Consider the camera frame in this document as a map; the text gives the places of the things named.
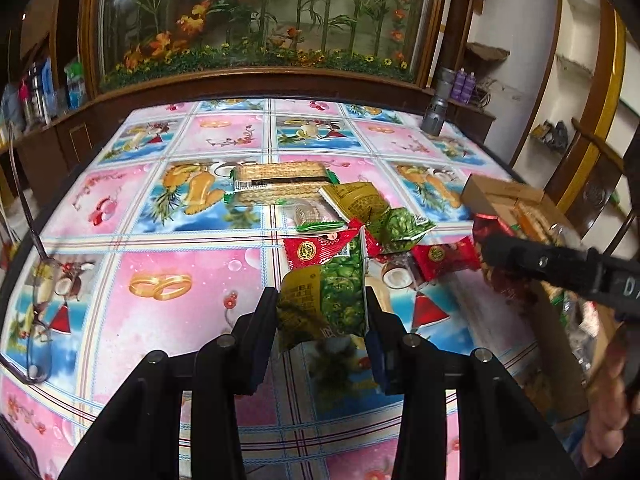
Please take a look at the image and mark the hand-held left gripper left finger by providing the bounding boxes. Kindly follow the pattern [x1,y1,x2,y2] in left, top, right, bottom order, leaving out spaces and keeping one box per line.
[57,287,280,480]

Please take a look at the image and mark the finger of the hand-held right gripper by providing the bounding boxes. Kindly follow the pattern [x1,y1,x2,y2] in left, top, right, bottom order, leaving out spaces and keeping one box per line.
[481,232,601,295]

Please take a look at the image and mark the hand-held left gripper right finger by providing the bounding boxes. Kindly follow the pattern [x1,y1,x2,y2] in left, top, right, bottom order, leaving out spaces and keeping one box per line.
[364,287,583,480]

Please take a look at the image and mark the shiny red foil packet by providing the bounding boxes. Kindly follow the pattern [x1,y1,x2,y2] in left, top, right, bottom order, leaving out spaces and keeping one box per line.
[472,212,538,306]

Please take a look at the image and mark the green snack packet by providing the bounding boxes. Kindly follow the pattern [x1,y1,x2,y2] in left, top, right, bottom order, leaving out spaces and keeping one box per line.
[277,237,369,356]
[370,207,437,251]

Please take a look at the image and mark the cardboard box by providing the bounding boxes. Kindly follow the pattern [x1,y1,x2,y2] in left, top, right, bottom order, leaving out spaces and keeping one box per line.
[460,172,623,411]

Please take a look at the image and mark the red gold emblem snack packet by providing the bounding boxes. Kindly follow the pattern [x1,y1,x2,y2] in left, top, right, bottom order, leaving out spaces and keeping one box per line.
[283,227,363,273]
[411,237,481,286]

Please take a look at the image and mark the clear round wafer packet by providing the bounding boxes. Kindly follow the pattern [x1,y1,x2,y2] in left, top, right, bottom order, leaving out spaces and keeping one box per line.
[292,197,348,233]

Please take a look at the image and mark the olive gold snack packet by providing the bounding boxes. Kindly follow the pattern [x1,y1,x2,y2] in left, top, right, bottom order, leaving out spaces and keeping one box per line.
[320,182,391,223]

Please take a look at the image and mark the person's right hand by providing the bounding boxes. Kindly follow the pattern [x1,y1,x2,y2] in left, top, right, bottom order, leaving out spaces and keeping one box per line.
[582,329,640,472]

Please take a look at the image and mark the dark wooden chair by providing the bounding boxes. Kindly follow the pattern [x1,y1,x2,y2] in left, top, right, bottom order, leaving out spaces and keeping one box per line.
[542,119,640,261]

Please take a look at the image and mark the dark tool pile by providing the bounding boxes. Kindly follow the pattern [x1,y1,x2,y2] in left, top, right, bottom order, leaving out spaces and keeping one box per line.
[532,120,571,151]

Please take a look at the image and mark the long cracker packet green ends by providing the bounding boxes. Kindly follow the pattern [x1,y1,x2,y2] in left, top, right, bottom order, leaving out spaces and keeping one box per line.
[222,160,341,206]

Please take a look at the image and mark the gold trimmed wooden arch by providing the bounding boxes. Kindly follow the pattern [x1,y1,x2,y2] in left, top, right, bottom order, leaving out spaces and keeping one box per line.
[550,0,629,211]

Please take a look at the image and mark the grey flashlight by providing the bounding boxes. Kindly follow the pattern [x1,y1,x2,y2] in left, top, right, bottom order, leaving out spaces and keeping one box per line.
[420,66,455,136]

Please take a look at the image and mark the brown carved wood piece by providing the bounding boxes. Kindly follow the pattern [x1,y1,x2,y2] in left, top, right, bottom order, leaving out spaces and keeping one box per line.
[465,42,511,63]

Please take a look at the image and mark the eyeglasses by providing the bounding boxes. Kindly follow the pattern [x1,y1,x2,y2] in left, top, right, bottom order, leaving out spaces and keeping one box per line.
[7,125,57,386]

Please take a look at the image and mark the white roll with gold bands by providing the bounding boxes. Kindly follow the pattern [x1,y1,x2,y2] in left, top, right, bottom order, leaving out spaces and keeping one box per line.
[434,0,454,77]

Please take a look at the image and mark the low wooden cabinet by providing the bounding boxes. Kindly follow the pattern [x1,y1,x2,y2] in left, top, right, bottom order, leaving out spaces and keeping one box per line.
[0,67,497,196]

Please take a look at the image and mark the green blue packet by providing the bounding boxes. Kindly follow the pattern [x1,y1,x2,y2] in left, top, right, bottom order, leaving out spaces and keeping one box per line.
[62,60,89,111]

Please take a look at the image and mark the glass flower display panel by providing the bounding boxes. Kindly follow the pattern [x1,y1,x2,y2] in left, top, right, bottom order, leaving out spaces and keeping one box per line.
[82,0,447,93]

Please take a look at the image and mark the blue white carton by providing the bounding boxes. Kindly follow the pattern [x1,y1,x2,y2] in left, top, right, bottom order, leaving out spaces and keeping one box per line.
[25,57,58,123]

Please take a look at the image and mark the wire basket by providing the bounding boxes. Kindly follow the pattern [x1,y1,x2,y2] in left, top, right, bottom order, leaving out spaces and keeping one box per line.
[472,85,501,109]

